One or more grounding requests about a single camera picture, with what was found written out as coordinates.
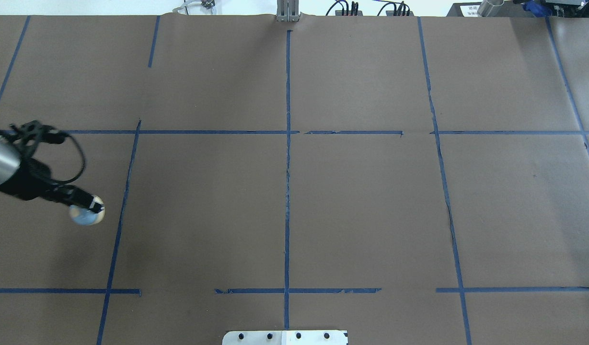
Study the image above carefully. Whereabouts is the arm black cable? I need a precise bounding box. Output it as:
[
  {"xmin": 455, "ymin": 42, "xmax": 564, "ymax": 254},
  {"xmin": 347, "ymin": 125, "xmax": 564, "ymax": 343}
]
[{"xmin": 45, "ymin": 129, "xmax": 86, "ymax": 185}]

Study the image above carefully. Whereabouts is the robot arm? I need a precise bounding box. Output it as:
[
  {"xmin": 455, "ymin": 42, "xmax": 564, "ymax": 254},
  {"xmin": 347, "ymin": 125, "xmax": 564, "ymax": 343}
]
[{"xmin": 0, "ymin": 136, "xmax": 104, "ymax": 222}]

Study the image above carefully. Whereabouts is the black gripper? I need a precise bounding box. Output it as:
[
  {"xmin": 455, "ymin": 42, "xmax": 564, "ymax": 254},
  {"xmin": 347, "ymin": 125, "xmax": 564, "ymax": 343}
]
[{"xmin": 0, "ymin": 157, "xmax": 103, "ymax": 214}]

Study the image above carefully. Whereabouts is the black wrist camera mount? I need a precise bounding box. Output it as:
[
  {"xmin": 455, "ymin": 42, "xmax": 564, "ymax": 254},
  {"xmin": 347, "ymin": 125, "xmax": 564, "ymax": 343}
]
[{"xmin": 9, "ymin": 120, "xmax": 70, "ymax": 159}]

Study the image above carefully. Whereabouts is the blue service bell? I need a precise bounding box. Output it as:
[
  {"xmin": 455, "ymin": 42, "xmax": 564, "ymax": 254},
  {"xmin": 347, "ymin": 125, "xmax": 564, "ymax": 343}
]
[{"xmin": 69, "ymin": 195, "xmax": 105, "ymax": 226}]

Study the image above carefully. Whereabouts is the aluminium frame post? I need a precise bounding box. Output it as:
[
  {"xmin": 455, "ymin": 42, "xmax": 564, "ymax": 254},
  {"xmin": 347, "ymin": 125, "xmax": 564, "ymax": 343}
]
[{"xmin": 276, "ymin": 0, "xmax": 300, "ymax": 23}]

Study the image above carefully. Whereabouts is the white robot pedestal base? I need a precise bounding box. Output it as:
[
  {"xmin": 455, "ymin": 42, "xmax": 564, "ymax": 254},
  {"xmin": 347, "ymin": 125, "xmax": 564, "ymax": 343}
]
[{"xmin": 222, "ymin": 330, "xmax": 349, "ymax": 345}]

